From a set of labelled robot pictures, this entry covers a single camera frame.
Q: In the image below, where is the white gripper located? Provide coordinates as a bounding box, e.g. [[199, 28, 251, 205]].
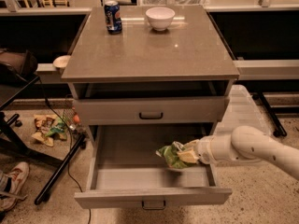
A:
[[178, 136, 217, 164]]

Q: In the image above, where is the green jalapeno chip bag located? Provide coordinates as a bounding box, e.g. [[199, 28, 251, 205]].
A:
[[156, 141, 193, 169]]

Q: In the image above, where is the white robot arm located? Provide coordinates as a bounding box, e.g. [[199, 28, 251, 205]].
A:
[[177, 126, 299, 179]]

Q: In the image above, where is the closed grey upper drawer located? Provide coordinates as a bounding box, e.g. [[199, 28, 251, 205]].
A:
[[73, 96, 228, 125]]

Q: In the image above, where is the open grey lower drawer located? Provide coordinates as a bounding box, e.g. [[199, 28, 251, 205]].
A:
[[75, 124, 232, 210]]

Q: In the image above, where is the grey drawer cabinet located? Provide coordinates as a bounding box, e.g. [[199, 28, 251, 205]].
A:
[[62, 6, 238, 138]]

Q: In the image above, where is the dark bag on table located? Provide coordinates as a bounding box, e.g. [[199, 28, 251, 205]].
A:
[[0, 49, 38, 84]]

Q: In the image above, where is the clear plastic storage bin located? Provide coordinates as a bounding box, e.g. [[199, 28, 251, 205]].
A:
[[210, 84, 272, 157]]

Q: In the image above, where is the black wheeled stand leg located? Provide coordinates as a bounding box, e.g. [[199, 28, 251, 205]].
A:
[[252, 91, 287, 137]]

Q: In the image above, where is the white ceramic bowl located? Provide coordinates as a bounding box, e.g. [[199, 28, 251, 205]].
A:
[[146, 7, 175, 31]]

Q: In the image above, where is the pile of snack bags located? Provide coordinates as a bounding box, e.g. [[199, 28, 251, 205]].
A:
[[32, 115, 67, 147]]

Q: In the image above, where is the blue soda can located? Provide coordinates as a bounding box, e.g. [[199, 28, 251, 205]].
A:
[[104, 0, 122, 35]]

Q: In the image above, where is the white red sneaker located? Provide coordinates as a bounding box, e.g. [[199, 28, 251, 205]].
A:
[[0, 161, 30, 211]]

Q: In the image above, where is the wire basket with orange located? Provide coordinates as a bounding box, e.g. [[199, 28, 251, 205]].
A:
[[63, 94, 84, 133]]

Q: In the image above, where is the black power cable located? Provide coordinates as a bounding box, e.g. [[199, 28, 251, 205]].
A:
[[37, 77, 92, 224]]

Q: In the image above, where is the black table frame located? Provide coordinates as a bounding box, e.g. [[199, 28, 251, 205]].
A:
[[0, 75, 88, 206]]

